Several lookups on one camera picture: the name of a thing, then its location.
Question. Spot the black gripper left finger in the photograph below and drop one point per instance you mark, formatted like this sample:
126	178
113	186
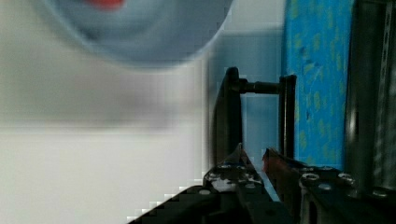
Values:
234	175

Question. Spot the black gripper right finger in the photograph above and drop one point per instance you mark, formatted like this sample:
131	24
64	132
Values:
285	174

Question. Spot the pink red fruit in bowl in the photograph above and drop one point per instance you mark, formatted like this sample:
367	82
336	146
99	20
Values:
106	4

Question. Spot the black toaster oven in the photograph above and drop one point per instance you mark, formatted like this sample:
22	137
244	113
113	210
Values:
319	88

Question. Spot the blue bowl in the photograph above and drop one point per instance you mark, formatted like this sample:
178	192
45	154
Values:
152	33

